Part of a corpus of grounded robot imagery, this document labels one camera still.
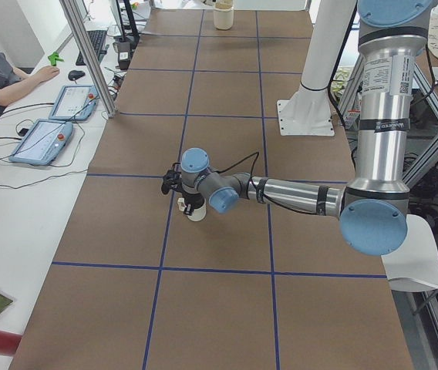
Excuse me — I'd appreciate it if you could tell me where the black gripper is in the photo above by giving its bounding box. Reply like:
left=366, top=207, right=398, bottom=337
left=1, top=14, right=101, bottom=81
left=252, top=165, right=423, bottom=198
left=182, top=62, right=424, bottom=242
left=181, top=184, right=203, bottom=215

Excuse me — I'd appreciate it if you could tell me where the white mug with handle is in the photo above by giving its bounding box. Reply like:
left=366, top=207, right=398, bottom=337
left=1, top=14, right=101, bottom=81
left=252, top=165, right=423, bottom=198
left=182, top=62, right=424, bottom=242
left=177, top=197, right=207, bottom=222

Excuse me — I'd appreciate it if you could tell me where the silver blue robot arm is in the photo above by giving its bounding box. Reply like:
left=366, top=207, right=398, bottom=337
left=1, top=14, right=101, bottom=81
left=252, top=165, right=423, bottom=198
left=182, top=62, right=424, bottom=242
left=176, top=1, right=434, bottom=255

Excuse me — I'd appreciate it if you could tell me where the upper blue teach pendant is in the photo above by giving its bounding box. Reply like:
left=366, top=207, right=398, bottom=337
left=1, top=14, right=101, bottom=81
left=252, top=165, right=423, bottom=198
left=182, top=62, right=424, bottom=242
left=49, top=84, right=99, bottom=121

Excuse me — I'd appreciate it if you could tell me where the blue teach pendant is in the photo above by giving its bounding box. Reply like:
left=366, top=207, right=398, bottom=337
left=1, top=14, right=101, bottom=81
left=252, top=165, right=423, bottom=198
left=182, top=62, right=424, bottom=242
left=49, top=84, right=99, bottom=121
left=8, top=119, right=73, bottom=166

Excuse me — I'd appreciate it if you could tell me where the lower blue teach pendant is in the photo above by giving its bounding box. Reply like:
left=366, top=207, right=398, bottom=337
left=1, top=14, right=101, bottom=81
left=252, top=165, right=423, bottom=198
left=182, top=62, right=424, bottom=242
left=8, top=119, right=73, bottom=166

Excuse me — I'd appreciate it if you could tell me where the black computer mouse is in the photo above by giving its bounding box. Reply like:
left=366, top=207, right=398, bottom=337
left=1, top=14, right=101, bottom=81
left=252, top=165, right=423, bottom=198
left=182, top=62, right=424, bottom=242
left=68, top=70, right=86, bottom=82

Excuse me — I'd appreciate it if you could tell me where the black keyboard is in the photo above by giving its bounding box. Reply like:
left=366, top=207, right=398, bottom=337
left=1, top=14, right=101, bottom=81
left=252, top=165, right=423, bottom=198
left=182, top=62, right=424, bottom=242
left=87, top=29, right=108, bottom=62

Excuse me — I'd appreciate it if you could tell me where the cream lidded container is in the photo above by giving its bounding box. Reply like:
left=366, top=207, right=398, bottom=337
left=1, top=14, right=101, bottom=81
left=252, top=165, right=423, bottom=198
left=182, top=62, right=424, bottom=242
left=213, top=0, right=234, bottom=30

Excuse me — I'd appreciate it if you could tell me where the green clamp toy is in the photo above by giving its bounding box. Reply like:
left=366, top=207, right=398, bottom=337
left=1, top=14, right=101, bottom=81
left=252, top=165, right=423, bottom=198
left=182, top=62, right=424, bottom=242
left=48, top=52, right=64, bottom=66

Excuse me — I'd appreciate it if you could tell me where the white chair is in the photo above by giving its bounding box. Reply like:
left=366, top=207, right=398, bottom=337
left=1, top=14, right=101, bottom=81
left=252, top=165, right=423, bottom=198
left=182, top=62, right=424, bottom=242
left=382, top=214, right=438, bottom=292

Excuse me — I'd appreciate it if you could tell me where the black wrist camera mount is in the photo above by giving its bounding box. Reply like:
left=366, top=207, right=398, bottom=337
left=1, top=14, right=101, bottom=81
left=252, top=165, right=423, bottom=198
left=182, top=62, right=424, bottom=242
left=161, top=162, right=183, bottom=195

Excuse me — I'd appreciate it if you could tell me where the aluminium frame post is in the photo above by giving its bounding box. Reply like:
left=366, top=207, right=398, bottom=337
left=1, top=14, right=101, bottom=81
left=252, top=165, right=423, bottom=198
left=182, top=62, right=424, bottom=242
left=59, top=0, right=116, bottom=118

